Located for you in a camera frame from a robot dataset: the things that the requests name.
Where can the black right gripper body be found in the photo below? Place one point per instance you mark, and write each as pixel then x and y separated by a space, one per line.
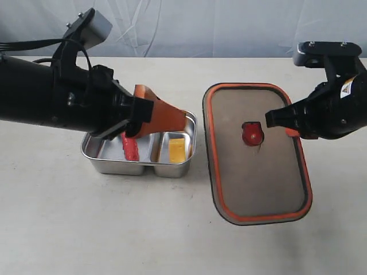
pixel 334 109

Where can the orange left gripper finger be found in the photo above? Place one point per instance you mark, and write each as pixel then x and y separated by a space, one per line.
pixel 164 117

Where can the dark transparent lid orange seal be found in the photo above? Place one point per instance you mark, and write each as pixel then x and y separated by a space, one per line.
pixel 258 175

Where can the yellow cheese block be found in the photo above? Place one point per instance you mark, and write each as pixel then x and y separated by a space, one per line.
pixel 177 150

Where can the blue-grey backdrop cloth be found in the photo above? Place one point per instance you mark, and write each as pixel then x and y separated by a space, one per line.
pixel 193 28

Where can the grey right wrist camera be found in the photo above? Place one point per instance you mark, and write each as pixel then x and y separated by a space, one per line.
pixel 311 54

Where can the red sausage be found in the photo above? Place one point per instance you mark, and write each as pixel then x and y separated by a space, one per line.
pixel 130 148

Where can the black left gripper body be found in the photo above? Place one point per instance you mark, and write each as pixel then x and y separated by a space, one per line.
pixel 91 100

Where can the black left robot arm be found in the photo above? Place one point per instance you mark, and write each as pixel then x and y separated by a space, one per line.
pixel 42 85

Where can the stainless steel lunch box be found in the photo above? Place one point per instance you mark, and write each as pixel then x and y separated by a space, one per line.
pixel 107 156

